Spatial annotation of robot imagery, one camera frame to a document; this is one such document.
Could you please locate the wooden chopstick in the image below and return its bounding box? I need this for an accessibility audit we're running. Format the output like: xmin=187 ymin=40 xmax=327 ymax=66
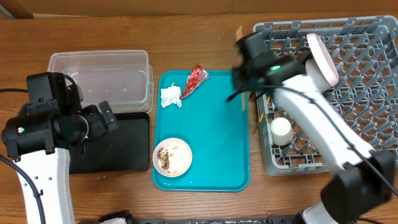
xmin=258 ymin=96 xmax=271 ymax=123

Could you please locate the white cup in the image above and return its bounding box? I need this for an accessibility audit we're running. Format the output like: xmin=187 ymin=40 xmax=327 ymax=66
xmin=270 ymin=117 xmax=294 ymax=146

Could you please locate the grey bowl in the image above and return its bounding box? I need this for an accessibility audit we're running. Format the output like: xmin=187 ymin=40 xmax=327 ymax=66
xmin=305 ymin=59 xmax=331 ymax=93

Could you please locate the white round plate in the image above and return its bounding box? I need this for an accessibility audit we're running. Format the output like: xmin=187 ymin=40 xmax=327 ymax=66
xmin=307 ymin=33 xmax=339 ymax=88

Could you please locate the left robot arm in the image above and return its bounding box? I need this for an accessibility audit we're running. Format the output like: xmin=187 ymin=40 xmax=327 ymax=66
xmin=1 ymin=72 xmax=118 ymax=223

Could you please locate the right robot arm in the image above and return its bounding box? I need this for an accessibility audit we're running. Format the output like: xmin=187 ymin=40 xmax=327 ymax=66
xmin=232 ymin=32 xmax=397 ymax=223

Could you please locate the grey dishwasher rack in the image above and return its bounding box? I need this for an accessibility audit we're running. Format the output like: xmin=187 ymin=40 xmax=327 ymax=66
xmin=253 ymin=16 xmax=397 ymax=176

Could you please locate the teal serving tray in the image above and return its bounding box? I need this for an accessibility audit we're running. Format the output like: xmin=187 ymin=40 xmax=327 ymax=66
xmin=152 ymin=70 xmax=250 ymax=192

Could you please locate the red snack wrapper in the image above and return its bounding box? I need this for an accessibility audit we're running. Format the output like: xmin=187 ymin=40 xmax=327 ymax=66
xmin=180 ymin=65 xmax=209 ymax=99

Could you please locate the crumpled white napkin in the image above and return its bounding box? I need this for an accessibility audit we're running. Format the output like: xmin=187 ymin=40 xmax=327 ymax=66
xmin=160 ymin=83 xmax=182 ymax=108

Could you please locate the pink bowl with food scraps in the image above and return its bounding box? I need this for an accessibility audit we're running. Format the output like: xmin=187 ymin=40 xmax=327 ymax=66
xmin=152 ymin=138 xmax=193 ymax=178

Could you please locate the clear plastic bin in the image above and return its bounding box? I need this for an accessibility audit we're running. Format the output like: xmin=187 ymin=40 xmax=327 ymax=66
xmin=47 ymin=50 xmax=154 ymax=113

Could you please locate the black plastic tray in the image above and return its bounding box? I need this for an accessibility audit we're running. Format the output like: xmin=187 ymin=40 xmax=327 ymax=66
xmin=70 ymin=112 xmax=150 ymax=174

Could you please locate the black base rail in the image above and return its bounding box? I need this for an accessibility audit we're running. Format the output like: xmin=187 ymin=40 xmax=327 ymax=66
xmin=78 ymin=210 xmax=295 ymax=224

